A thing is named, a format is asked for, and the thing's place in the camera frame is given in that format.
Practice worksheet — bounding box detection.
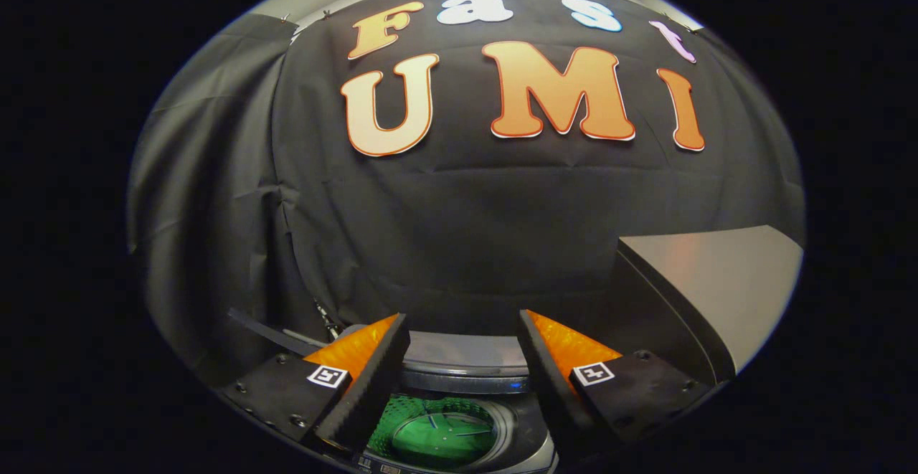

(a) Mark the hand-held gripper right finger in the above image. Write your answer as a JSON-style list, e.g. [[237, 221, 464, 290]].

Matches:
[[518, 309, 718, 455]]

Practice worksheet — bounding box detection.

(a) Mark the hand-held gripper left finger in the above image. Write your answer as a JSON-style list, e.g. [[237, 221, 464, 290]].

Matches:
[[219, 313, 411, 460]]

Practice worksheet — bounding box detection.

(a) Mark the grey washing machine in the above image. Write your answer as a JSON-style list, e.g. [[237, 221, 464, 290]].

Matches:
[[333, 322, 564, 474]]

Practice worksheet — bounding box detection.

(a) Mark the green polo shirt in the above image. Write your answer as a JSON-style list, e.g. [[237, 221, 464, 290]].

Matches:
[[391, 417, 497, 464]]

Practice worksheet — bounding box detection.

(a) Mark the black slanted bar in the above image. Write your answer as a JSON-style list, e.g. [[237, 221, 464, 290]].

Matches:
[[228, 308, 325, 357]]

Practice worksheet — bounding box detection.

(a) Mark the black backdrop cloth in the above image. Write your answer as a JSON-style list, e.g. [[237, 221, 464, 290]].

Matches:
[[128, 0, 805, 389]]

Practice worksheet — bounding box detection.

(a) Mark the grey metal cabinet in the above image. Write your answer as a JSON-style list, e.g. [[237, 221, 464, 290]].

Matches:
[[602, 224, 804, 385]]

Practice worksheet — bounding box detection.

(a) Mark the braided hose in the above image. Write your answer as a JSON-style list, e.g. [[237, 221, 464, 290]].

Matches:
[[312, 298, 345, 342]]

